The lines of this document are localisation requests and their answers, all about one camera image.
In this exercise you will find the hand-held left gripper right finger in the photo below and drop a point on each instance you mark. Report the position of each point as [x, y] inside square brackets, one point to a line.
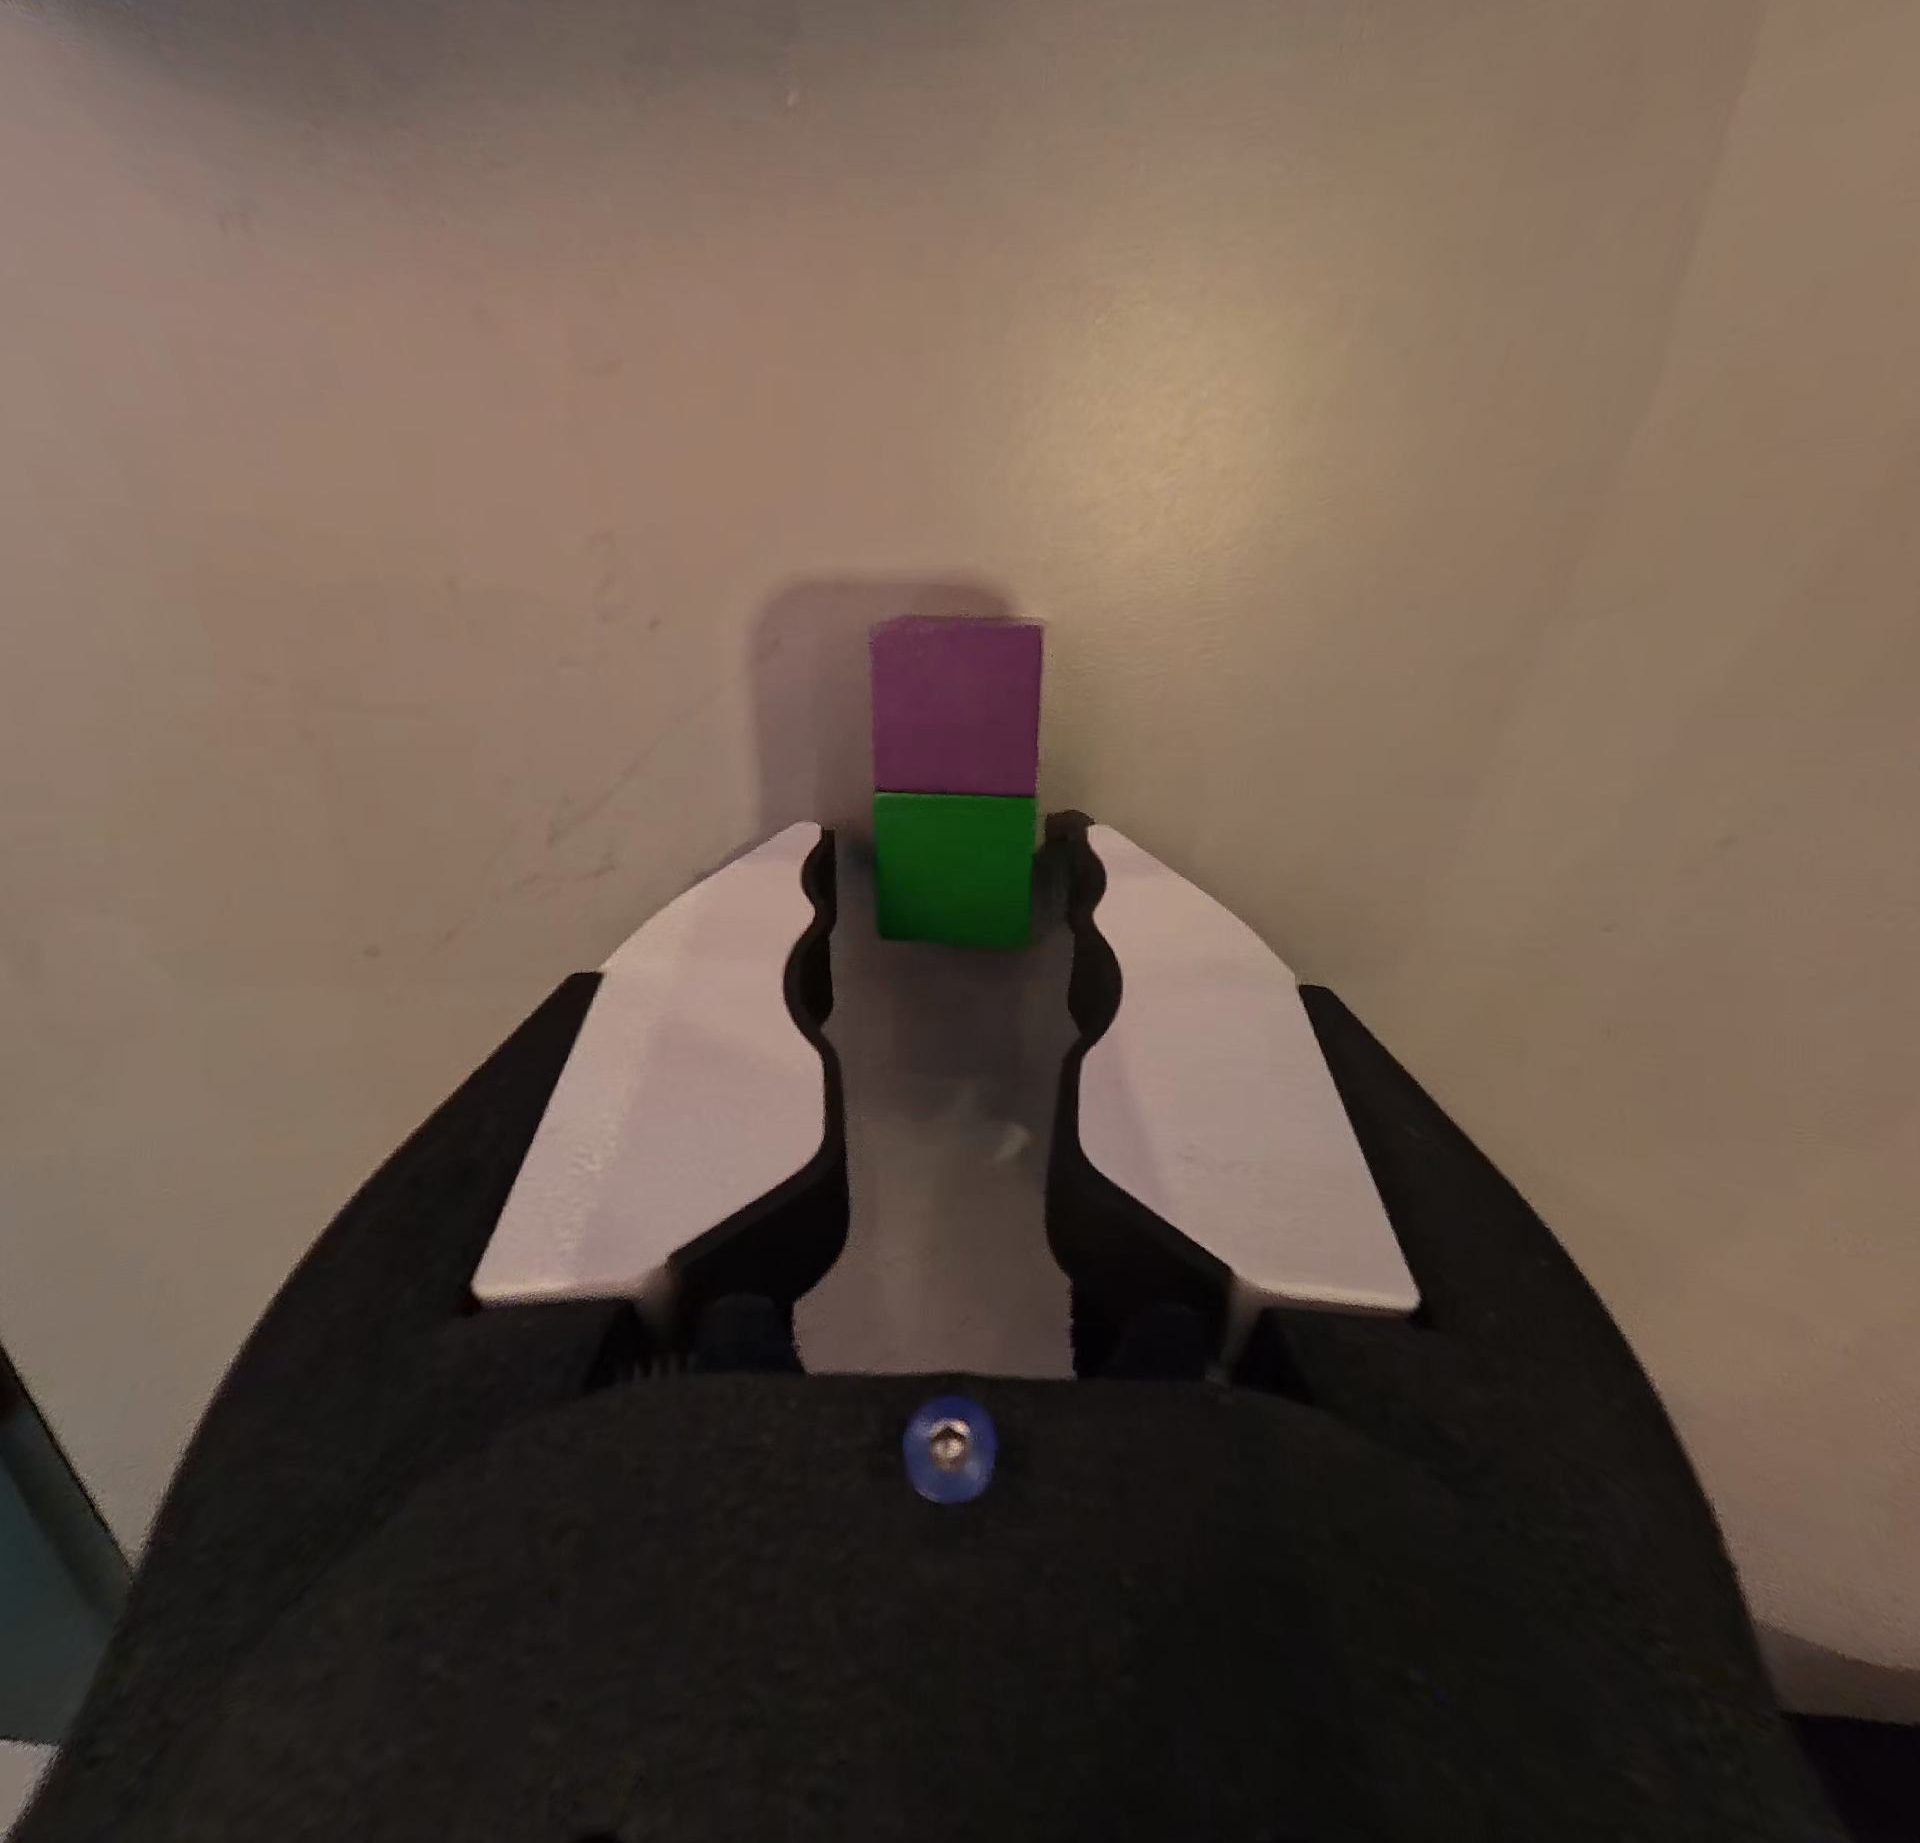
[1247, 1124]

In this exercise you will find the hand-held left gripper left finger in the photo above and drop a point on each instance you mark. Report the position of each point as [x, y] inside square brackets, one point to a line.
[662, 1124]

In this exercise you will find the green cube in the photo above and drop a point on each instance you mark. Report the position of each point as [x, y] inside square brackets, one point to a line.
[952, 869]

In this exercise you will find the purple cube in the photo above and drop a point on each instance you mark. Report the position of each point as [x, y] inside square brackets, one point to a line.
[956, 704]

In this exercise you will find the black rectangular table panel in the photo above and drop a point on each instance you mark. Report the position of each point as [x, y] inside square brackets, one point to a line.
[47, 1558]

